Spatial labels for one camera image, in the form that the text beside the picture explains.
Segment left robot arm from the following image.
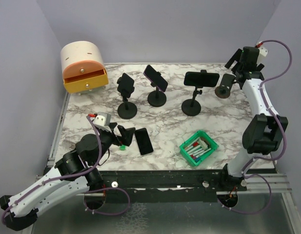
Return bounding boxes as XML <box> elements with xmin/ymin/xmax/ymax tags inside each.
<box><xmin>0</xmin><ymin>125</ymin><xmax>136</xmax><ymax>231</ymax></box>

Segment left black phone stand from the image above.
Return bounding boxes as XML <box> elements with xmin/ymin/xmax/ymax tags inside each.
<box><xmin>117</xmin><ymin>85</ymin><xmax>137</xmax><ymax>119</ymax></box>

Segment black phone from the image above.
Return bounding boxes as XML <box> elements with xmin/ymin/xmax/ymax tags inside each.
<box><xmin>183</xmin><ymin>72</ymin><xmax>220</xmax><ymax>88</ymax></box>

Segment phone on left stand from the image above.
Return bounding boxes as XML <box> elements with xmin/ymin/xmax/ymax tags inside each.
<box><xmin>117</xmin><ymin>73</ymin><xmax>135</xmax><ymax>98</ymax></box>

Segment wood base phone stand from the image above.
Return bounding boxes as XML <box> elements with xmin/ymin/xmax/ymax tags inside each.
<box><xmin>215</xmin><ymin>74</ymin><xmax>235</xmax><ymax>99</ymax></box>

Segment black phone stand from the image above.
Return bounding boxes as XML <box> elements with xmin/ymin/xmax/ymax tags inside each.
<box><xmin>117</xmin><ymin>85</ymin><xmax>137</xmax><ymax>119</ymax></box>
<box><xmin>181</xmin><ymin>70</ymin><xmax>207</xmax><ymax>117</ymax></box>
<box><xmin>147</xmin><ymin>81</ymin><xmax>168</xmax><ymax>107</ymax></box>

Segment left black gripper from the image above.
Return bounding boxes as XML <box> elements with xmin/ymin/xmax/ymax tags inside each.
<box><xmin>92</xmin><ymin>122</ymin><xmax>135</xmax><ymax>165</ymax></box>

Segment white eraser in bin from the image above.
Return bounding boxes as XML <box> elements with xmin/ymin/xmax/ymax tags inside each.
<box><xmin>198</xmin><ymin>138</ymin><xmax>209</xmax><ymax>150</ymax></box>

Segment green plastic bin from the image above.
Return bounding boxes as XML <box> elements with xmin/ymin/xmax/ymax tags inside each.
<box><xmin>179</xmin><ymin>130</ymin><xmax>219</xmax><ymax>167</ymax></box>

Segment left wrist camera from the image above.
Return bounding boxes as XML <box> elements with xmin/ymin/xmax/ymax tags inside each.
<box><xmin>88</xmin><ymin>112</ymin><xmax>111</xmax><ymax>132</ymax></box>

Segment markers in bin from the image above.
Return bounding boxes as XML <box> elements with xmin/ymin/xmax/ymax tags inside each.
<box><xmin>184</xmin><ymin>137</ymin><xmax>211</xmax><ymax>162</ymax></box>

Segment black table front rail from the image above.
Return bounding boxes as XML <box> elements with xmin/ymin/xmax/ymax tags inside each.
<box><xmin>56</xmin><ymin>169</ymin><xmax>279</xmax><ymax>203</ymax></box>

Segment orange drawer box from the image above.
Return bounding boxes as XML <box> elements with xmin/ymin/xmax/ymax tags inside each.
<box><xmin>60</xmin><ymin>41</ymin><xmax>109</xmax><ymax>94</ymax></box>

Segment green highlighter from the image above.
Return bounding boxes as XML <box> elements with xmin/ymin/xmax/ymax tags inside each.
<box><xmin>120</xmin><ymin>145</ymin><xmax>126</xmax><ymax>151</ymax></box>

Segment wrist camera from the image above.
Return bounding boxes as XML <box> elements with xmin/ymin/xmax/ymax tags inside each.
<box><xmin>88</xmin><ymin>112</ymin><xmax>111</xmax><ymax>132</ymax></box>
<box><xmin>256</xmin><ymin>41</ymin><xmax>268</xmax><ymax>60</ymax></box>

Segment grey silver phone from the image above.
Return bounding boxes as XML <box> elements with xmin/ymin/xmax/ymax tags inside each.
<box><xmin>135</xmin><ymin>128</ymin><xmax>154</xmax><ymax>156</ymax></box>

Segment right black phone stand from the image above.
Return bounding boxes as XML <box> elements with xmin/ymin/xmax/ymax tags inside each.
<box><xmin>181</xmin><ymin>70</ymin><xmax>207</xmax><ymax>117</ymax></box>

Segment middle black phone stand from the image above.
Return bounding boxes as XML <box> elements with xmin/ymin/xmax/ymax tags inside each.
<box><xmin>147</xmin><ymin>81</ymin><xmax>168</xmax><ymax>107</ymax></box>

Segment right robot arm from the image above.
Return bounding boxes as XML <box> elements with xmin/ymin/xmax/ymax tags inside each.
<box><xmin>215</xmin><ymin>46</ymin><xmax>288</xmax><ymax>191</ymax></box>

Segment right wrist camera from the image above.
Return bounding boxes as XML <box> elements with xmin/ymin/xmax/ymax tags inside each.
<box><xmin>256</xmin><ymin>41</ymin><xmax>268</xmax><ymax>60</ymax></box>

